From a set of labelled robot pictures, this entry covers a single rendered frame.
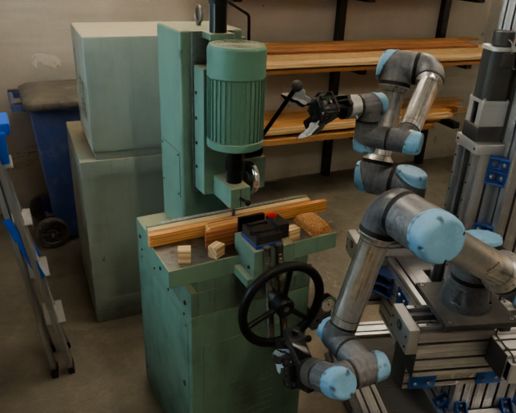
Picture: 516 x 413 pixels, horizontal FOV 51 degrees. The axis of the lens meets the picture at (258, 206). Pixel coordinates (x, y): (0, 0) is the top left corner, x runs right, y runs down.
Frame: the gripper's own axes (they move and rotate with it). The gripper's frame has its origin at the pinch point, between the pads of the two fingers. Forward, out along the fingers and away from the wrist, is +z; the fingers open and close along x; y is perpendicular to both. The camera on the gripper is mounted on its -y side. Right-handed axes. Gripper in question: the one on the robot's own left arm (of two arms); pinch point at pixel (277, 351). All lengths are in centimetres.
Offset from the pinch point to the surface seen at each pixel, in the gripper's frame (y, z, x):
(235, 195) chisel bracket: -47.2, 14.5, 0.3
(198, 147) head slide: -65, 25, -6
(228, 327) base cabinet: -5.0, 23.9, -5.2
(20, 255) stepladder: -38, 89, -64
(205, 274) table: -24.6, 12.8, -13.7
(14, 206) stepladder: -57, 77, -63
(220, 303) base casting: -14.0, 18.8, -8.5
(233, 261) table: -26.8, 12.1, -4.8
